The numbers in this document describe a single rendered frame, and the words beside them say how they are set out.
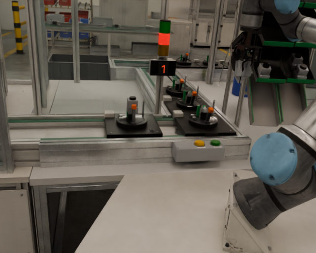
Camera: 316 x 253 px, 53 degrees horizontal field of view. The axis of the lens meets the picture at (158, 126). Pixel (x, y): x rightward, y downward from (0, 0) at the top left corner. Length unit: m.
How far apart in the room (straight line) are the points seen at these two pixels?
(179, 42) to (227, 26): 2.26
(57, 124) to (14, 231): 0.49
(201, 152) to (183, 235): 0.41
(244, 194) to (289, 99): 0.85
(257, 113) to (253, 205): 0.71
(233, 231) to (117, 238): 0.33
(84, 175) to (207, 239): 0.53
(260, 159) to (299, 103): 0.93
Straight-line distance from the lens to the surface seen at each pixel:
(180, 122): 1.50
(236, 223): 0.94
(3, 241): 1.51
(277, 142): 0.80
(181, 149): 1.28
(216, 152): 1.33
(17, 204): 1.38
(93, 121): 1.54
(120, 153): 1.32
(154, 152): 1.33
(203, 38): 10.47
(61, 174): 1.29
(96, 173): 1.28
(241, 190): 0.96
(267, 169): 0.80
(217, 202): 1.17
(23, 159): 1.36
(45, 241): 1.47
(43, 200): 1.34
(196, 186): 1.24
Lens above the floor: 1.53
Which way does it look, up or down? 23 degrees down
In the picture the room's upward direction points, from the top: 4 degrees clockwise
